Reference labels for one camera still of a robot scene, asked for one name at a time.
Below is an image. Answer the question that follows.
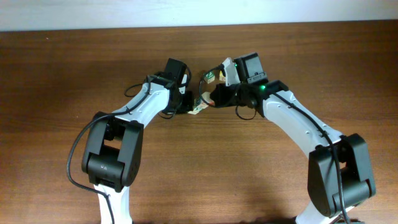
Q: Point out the plain cream wooden block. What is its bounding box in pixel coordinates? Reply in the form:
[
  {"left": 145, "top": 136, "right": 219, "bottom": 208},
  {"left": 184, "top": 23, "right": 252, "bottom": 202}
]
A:
[{"left": 193, "top": 98, "right": 208, "bottom": 110}]

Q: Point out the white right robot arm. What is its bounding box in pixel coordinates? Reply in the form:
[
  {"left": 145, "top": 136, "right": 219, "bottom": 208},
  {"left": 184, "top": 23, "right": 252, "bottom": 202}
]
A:
[{"left": 210, "top": 53, "right": 376, "bottom": 223}]

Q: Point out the yellow J wooden block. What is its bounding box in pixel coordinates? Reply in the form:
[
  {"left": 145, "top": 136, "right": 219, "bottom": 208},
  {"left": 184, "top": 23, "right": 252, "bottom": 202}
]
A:
[{"left": 219, "top": 71, "right": 226, "bottom": 82}]

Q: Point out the green N wooden block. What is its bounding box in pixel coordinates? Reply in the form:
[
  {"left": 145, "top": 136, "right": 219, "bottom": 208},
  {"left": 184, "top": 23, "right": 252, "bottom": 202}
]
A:
[{"left": 203, "top": 72, "right": 215, "bottom": 83}]

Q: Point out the white back board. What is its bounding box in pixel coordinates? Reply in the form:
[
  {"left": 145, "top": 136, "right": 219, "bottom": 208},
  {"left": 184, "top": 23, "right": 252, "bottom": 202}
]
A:
[{"left": 1, "top": 0, "right": 397, "bottom": 31}]

